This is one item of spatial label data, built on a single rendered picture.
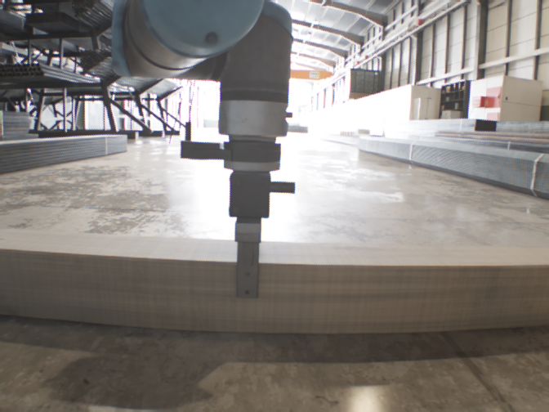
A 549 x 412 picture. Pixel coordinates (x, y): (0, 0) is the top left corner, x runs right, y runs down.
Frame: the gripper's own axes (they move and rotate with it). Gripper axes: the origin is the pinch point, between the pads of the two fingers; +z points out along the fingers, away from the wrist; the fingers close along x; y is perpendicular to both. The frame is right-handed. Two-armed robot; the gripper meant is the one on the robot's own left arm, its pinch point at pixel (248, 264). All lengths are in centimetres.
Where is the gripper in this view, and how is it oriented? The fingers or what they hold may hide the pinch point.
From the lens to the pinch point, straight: 52.0
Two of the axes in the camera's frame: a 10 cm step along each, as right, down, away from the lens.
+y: 10.0, 0.4, 0.4
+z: -0.4, 9.8, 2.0
